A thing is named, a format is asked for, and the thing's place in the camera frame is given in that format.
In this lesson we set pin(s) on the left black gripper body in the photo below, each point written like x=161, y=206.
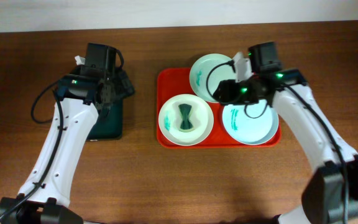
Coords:
x=124, y=88

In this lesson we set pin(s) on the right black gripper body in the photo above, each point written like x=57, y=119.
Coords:
x=224, y=93

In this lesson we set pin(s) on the mint green plate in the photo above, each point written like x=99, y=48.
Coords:
x=200, y=70

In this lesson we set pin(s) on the light blue plate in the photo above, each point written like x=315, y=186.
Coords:
x=250, y=124

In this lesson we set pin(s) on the green sponge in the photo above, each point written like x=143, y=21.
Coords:
x=185, y=112

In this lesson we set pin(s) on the white plate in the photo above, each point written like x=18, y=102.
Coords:
x=201, y=117

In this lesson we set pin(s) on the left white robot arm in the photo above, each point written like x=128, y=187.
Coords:
x=88, y=107

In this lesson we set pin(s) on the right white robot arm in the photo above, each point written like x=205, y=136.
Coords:
x=331, y=195

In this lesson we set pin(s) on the black plastic tray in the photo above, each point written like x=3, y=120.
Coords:
x=109, y=124

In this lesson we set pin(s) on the red plastic tray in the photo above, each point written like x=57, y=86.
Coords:
x=175, y=81

